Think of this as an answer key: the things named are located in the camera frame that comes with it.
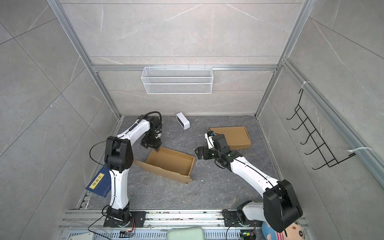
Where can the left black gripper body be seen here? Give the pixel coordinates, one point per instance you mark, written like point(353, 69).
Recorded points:
point(150, 139)

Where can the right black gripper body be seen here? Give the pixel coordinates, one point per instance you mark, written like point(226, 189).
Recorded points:
point(211, 153)

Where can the cardboard box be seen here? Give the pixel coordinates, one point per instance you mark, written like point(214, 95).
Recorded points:
point(236, 137)

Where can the cardboard sheet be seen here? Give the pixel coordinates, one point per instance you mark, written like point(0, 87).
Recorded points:
point(169, 164)

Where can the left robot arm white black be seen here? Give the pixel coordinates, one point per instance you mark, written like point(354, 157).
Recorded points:
point(119, 158)

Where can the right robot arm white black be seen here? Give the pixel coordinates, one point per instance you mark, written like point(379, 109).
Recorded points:
point(280, 206)

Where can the pale green box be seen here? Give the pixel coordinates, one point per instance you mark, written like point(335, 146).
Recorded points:
point(186, 234)

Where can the white digital clock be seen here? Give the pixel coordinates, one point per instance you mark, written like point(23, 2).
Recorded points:
point(183, 121)

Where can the blue book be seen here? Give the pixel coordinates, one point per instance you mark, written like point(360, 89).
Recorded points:
point(101, 183)

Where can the pink plush pig toy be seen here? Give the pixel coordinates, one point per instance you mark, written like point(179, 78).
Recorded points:
point(293, 232)

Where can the white wire mesh basket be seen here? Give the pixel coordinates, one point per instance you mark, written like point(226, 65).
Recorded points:
point(177, 80)

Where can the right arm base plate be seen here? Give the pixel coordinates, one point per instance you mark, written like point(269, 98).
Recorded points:
point(231, 219)

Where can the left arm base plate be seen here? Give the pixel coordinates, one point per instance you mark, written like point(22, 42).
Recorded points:
point(133, 219)

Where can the aluminium rail base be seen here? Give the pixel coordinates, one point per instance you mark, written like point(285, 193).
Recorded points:
point(88, 225)

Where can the black wire hook rack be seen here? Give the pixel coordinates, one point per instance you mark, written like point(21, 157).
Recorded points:
point(314, 136)

